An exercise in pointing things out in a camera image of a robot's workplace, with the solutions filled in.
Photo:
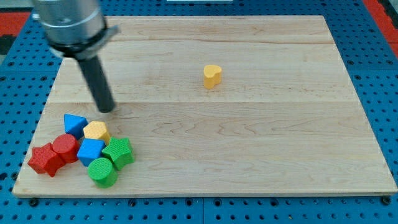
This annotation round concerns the green star block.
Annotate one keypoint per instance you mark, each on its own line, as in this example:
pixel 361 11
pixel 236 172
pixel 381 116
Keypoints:
pixel 120 152

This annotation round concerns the red star block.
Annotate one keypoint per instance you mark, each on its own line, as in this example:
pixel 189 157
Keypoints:
pixel 45 160

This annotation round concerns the blue triangle block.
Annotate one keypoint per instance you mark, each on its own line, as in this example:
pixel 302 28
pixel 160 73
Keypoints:
pixel 74 125

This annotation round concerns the yellow heart block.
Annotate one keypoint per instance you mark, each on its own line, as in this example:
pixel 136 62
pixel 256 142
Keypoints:
pixel 211 76

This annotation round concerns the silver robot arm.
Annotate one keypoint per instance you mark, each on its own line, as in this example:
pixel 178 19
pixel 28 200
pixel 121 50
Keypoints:
pixel 74 28

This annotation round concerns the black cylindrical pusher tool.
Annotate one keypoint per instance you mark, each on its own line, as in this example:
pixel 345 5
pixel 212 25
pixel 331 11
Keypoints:
pixel 97 83

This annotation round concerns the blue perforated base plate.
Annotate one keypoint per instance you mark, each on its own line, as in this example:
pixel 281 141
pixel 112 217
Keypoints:
pixel 29 69

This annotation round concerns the green cylinder block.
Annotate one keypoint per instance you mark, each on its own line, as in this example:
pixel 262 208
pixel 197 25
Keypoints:
pixel 102 172

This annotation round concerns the wooden board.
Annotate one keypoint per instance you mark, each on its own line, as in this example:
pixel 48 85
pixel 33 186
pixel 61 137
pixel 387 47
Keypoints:
pixel 285 121

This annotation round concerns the yellow hexagon block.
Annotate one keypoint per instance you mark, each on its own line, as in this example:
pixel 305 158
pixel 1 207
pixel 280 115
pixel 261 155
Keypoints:
pixel 97 130

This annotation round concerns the red cylinder block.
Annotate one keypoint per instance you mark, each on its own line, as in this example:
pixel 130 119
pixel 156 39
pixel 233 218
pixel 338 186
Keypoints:
pixel 66 146

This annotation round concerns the blue cube block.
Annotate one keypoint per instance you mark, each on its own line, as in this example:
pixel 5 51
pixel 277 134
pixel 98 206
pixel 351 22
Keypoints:
pixel 90 149

